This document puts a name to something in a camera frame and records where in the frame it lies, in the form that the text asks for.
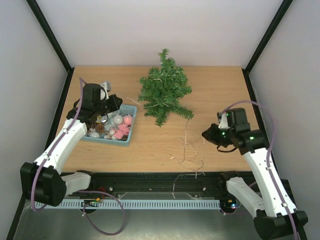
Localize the light blue cable duct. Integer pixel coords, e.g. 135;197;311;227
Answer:
32;198;222;210

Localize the pink felt ornament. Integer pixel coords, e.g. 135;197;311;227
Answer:
112;124;130;140

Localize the light blue plastic basket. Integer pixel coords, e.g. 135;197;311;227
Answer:
81;104;137;147

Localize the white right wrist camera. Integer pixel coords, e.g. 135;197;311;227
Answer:
217;112;230;130

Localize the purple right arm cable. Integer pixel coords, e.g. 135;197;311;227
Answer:
219;100;302;240

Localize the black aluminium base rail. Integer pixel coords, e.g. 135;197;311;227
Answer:
59;171;292;201

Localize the pink pompom ornament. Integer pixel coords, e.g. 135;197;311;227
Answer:
123;115;134;126

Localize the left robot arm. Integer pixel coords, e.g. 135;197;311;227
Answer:
20;80;123;207

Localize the white ball ornament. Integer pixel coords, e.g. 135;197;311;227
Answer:
113;115;123;125

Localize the clear fairy light string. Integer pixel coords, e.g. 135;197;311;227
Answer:
124;77;207;200

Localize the small green christmas tree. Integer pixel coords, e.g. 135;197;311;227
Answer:
138;48;194;127

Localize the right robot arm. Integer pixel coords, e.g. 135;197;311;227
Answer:
201;108;308;240

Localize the pine cone ornament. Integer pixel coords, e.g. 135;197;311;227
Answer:
95;123;105;134

